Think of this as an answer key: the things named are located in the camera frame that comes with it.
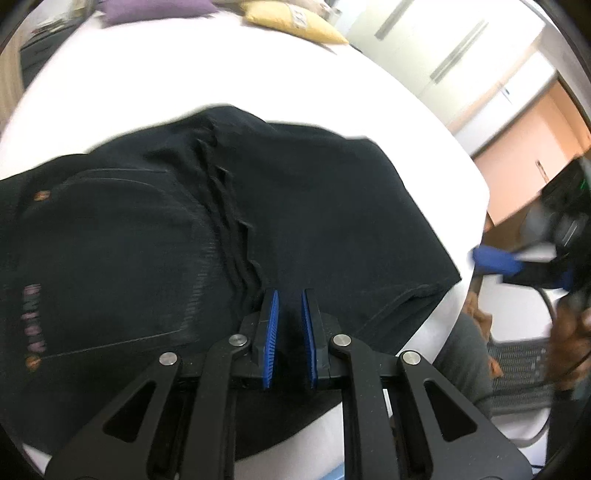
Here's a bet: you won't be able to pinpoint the black denim pants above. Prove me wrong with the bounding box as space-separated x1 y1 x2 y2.
1 106 460 457

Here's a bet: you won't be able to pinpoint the right hand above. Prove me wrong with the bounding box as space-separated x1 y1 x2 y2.
547 294 590 391

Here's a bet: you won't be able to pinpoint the wooden door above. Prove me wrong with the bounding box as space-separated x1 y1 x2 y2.
472 78 590 230

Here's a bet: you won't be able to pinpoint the black mesh chair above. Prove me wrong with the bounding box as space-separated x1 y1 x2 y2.
488 338 554 416

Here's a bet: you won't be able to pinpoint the white wardrobe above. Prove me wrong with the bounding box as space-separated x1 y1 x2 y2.
339 0 557 154

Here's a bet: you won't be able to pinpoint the yellow pillow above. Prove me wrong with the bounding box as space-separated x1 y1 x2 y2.
240 1 349 45

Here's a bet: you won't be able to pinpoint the beige curtain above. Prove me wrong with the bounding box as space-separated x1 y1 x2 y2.
0 29 24 131

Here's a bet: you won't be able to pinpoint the purple pillow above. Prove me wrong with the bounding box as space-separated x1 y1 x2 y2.
98 0 218 26

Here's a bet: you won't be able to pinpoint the dark nightstand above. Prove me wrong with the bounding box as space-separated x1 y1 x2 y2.
20 20 83 89

